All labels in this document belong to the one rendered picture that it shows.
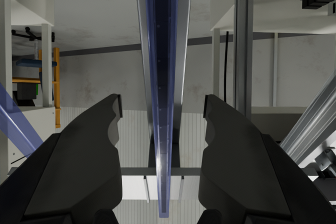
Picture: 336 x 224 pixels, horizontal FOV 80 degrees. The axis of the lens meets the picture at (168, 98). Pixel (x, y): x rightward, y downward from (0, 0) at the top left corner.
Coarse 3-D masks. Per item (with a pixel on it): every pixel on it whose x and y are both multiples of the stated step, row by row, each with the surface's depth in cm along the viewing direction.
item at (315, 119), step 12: (324, 84) 13; (324, 96) 13; (312, 108) 14; (324, 108) 13; (300, 120) 15; (312, 120) 14; (324, 120) 14; (300, 132) 15; (312, 132) 15; (288, 144) 17; (300, 144) 16
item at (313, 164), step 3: (330, 144) 36; (333, 144) 36; (333, 150) 38; (312, 162) 41; (315, 162) 41; (306, 165) 42; (309, 165) 42; (312, 165) 42; (315, 165) 42; (315, 168) 43; (318, 168) 44; (327, 168) 44; (318, 171) 45; (324, 171) 45; (327, 171) 45
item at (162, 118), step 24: (168, 0) 8; (168, 24) 9; (168, 48) 10; (168, 72) 11; (168, 96) 12; (168, 120) 14; (168, 144) 16; (168, 168) 19; (168, 192) 22; (168, 216) 28
